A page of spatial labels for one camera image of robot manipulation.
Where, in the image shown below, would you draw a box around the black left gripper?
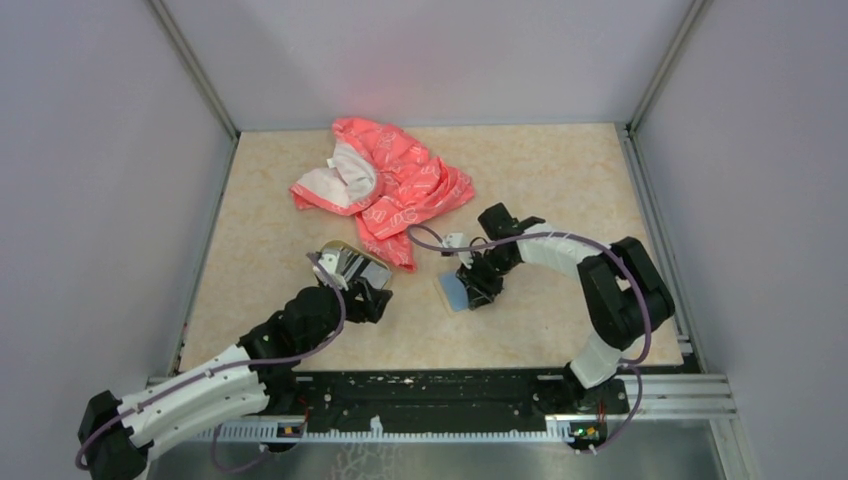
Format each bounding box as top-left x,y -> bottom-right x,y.
303,274 -> 392,353

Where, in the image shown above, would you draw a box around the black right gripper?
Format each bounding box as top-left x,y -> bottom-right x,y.
456,248 -> 519,310

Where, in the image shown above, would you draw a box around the beige blue card holder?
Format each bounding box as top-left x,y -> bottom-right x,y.
435,272 -> 469,314

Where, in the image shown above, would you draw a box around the gold card tin box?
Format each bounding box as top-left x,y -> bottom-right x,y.
313,240 -> 392,290

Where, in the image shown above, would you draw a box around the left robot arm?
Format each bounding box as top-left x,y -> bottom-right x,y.
74,279 -> 393,479

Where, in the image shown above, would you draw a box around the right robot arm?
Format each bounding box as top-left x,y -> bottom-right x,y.
441,203 -> 676,412

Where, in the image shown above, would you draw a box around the cards in tin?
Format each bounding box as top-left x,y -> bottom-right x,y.
323,248 -> 392,289

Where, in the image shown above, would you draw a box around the pink patterned cloth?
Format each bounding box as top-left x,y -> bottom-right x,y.
289,117 -> 476,272

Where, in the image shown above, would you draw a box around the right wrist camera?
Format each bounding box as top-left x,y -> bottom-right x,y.
441,232 -> 473,268

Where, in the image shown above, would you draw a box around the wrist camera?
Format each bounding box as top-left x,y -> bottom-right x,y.
441,232 -> 473,268
308,250 -> 348,290

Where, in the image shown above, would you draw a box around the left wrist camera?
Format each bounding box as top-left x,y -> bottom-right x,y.
308,250 -> 348,290

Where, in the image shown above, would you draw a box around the white slotted cable duct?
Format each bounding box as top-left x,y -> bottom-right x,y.
190,420 -> 575,444

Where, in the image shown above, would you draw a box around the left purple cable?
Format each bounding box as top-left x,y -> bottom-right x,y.
74,251 -> 348,472

